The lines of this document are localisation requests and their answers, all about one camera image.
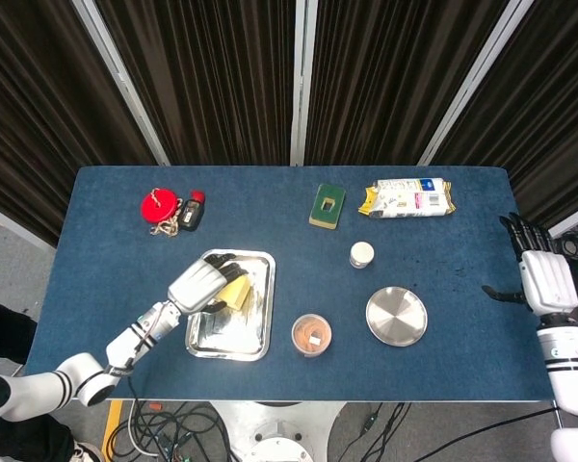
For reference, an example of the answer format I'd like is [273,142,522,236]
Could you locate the green yellow sponge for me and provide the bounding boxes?
[308,183,348,231]

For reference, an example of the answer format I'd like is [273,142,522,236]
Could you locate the small white jar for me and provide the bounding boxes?
[349,241,376,270]

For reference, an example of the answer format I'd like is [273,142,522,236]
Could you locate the round steel plate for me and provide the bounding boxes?
[365,286,430,347]

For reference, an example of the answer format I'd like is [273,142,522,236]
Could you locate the white frame post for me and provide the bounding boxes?
[289,0,319,167]
[417,0,537,167]
[70,0,171,167]

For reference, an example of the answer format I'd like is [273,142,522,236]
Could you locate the blue table cloth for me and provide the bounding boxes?
[37,165,561,403]

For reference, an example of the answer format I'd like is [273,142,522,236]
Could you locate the black clothing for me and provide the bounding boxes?
[0,293,39,366]

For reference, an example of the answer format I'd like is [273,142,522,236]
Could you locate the red disc with twine cord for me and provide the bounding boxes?
[140,188,182,238]

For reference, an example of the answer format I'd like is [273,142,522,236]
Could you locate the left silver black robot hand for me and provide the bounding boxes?
[167,252,250,317]

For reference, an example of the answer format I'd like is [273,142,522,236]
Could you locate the floor cable bundle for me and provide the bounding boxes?
[119,400,235,462]

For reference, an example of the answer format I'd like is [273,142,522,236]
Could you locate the black bottle with red cap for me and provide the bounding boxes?
[177,190,207,234]

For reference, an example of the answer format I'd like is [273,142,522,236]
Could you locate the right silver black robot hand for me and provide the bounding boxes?
[481,211,578,317]

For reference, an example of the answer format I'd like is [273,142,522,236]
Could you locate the yellow foam cube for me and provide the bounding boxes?
[215,273,253,311]

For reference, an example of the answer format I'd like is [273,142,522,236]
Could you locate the clear plastic jar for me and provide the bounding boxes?
[291,313,333,359]

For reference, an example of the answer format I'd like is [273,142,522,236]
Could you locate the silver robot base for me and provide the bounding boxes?
[210,400,349,462]

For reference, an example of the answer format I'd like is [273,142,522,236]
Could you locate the white snack package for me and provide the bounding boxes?
[356,177,457,221]

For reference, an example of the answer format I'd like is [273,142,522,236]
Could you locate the rectangular steel tray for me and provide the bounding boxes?
[184,247,277,363]

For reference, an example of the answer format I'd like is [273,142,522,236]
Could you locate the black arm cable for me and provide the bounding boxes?
[122,336,148,404]

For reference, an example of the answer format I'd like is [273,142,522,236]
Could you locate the dark brown curtain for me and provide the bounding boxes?
[94,0,301,167]
[0,0,158,247]
[303,0,514,167]
[433,0,578,230]

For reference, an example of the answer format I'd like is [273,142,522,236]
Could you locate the long black floor cable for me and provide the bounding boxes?
[344,400,563,462]

